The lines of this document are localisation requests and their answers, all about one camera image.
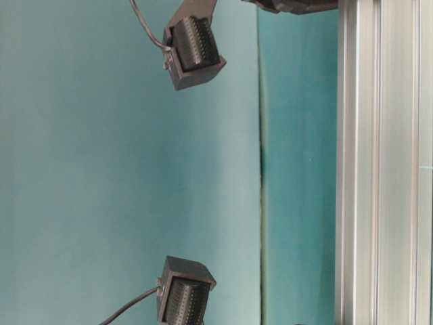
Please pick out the teal table mat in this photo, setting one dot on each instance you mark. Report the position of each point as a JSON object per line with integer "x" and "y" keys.
{"x": 298, "y": 59}

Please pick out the silver aluminium extrusion rail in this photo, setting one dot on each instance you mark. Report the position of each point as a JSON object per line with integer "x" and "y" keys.
{"x": 384, "y": 173}

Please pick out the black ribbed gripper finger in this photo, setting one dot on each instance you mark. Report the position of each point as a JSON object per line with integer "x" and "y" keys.
{"x": 183, "y": 291}
{"x": 193, "y": 57}

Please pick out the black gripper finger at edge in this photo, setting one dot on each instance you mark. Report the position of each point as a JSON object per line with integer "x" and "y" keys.
{"x": 298, "y": 7}

